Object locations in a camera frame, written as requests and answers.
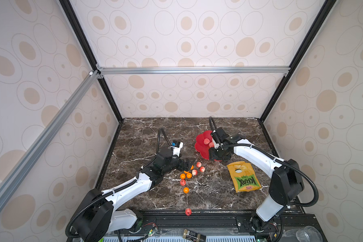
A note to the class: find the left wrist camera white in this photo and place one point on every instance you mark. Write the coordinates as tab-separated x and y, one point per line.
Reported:
176	147

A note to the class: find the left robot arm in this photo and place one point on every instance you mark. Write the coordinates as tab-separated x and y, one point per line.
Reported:
99	212

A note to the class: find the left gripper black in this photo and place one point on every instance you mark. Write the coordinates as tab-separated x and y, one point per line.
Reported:
182	167

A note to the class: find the dark glass bottle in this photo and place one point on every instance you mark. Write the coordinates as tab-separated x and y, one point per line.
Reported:
193	236

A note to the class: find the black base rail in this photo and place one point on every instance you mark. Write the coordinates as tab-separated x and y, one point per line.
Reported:
216	225

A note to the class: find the red flower-shaped fruit bowl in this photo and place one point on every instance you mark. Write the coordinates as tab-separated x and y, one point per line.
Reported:
201	147

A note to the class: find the clear plastic cup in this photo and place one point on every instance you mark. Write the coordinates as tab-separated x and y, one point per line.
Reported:
308	234

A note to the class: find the diagonal aluminium frame bar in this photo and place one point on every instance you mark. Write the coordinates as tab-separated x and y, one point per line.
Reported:
32	155

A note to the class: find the horizontal aluminium frame bar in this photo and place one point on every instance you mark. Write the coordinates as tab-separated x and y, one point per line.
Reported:
192	70

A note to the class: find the pink peach bottom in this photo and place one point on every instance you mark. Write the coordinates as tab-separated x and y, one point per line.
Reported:
188	212

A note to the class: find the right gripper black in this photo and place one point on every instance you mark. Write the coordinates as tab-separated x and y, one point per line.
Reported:
216	148

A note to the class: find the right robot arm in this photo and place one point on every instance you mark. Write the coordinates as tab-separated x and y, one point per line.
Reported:
286	179

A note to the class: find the yellow snack bag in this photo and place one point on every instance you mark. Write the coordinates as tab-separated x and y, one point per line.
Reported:
243	177

